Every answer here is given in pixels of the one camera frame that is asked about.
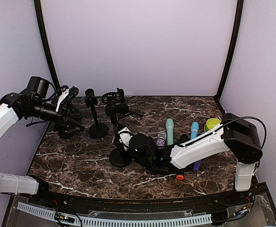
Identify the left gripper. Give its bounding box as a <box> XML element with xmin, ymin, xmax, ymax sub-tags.
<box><xmin>26</xmin><ymin>99</ymin><xmax>85</xmax><ymax>136</ymax></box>

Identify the black round-base stand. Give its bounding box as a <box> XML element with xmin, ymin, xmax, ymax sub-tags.
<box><xmin>105</xmin><ymin>102</ymin><xmax>131</xmax><ymax>168</ymax></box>
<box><xmin>66</xmin><ymin>103</ymin><xmax>83</xmax><ymax>122</ymax></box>
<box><xmin>58</xmin><ymin>117</ymin><xmax>85</xmax><ymax>139</ymax></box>

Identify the black round-base stand clamp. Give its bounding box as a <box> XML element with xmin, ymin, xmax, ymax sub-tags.
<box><xmin>85</xmin><ymin>88</ymin><xmax>109</xmax><ymax>139</ymax></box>

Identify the black tripod shock-mount stand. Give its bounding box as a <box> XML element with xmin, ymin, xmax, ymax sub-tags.
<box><xmin>101</xmin><ymin>88</ymin><xmax>143</xmax><ymax>117</ymax></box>

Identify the silver glitter microphone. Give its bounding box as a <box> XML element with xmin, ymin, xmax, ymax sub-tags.
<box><xmin>156</xmin><ymin>131</ymin><xmax>167</xmax><ymax>148</ymax></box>

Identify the mint green microphone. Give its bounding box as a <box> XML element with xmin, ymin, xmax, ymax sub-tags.
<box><xmin>165</xmin><ymin>118</ymin><xmax>174</xmax><ymax>146</ymax></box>

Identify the black microphone orange ring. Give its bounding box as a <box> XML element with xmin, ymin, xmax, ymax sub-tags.
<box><xmin>175</xmin><ymin>134</ymin><xmax>190</xmax><ymax>181</ymax></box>

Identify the blue microphone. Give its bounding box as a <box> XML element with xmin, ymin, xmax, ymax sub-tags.
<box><xmin>190</xmin><ymin>122</ymin><xmax>199</xmax><ymax>140</ymax></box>

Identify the purple microphone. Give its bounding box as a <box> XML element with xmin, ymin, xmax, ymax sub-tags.
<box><xmin>192</xmin><ymin>131</ymin><xmax>206</xmax><ymax>173</ymax></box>

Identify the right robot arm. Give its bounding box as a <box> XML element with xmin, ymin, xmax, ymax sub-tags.
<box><xmin>109</xmin><ymin>113</ymin><xmax>265</xmax><ymax>205</ymax></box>

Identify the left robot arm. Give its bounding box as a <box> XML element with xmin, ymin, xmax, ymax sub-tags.
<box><xmin>0</xmin><ymin>76</ymin><xmax>85</xmax><ymax>206</ymax></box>

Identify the lime green bowl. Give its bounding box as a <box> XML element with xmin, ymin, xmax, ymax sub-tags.
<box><xmin>204</xmin><ymin>118</ymin><xmax>221</xmax><ymax>132</ymax></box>

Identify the green circuit board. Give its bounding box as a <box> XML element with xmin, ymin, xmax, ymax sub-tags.
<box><xmin>54</xmin><ymin>212</ymin><xmax>75</xmax><ymax>224</ymax></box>

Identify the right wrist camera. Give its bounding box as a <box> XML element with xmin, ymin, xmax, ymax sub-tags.
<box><xmin>114</xmin><ymin>124</ymin><xmax>134</xmax><ymax>151</ymax></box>

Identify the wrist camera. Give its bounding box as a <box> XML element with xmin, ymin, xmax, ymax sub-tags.
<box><xmin>114</xmin><ymin>124</ymin><xmax>134</xmax><ymax>151</ymax></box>
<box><xmin>55</xmin><ymin>86</ymin><xmax>79</xmax><ymax>113</ymax></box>

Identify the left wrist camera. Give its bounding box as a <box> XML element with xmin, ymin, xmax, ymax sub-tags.
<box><xmin>55</xmin><ymin>86</ymin><xmax>79</xmax><ymax>113</ymax></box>

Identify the white slotted cable duct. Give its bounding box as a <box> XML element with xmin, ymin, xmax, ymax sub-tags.
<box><xmin>17</xmin><ymin>202</ymin><xmax>212</xmax><ymax>227</ymax></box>

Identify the right black frame post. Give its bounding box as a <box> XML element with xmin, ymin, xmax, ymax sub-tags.
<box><xmin>214</xmin><ymin>0</ymin><xmax>244</xmax><ymax>103</ymax></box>

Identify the black frame post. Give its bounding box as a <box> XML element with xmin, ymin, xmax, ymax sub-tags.
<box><xmin>214</xmin><ymin>0</ymin><xmax>244</xmax><ymax>103</ymax></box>
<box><xmin>34</xmin><ymin>0</ymin><xmax>60</xmax><ymax>89</ymax></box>

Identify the left black frame post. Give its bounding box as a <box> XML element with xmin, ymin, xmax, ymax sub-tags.
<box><xmin>34</xmin><ymin>0</ymin><xmax>60</xmax><ymax>89</ymax></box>

